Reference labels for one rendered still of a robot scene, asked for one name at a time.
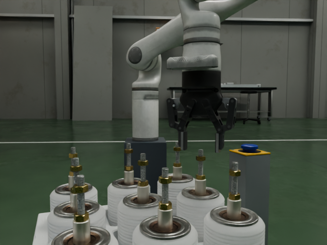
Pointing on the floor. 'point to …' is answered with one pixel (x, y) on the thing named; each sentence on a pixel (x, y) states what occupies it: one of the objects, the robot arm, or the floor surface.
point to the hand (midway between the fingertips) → (200, 144)
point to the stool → (248, 108)
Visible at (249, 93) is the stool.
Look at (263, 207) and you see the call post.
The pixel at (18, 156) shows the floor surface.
